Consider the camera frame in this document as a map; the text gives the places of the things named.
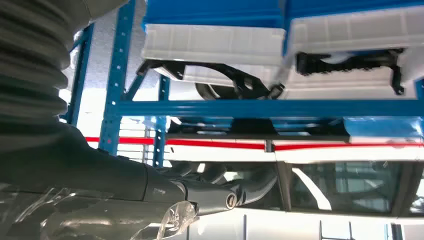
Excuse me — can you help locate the black curved plastic part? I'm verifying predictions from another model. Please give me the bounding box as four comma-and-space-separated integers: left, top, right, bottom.
295, 48, 407, 96
137, 59, 286, 100

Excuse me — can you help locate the blue metal shelf rack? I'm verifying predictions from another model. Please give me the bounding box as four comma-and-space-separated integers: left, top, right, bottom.
61, 0, 424, 168

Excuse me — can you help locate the white plastic tray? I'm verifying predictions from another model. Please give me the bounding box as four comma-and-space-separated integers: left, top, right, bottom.
140, 23, 287, 100
281, 4, 424, 100

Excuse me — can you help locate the white car with red stripe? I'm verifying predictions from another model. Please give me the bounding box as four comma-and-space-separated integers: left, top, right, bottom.
59, 76, 424, 240

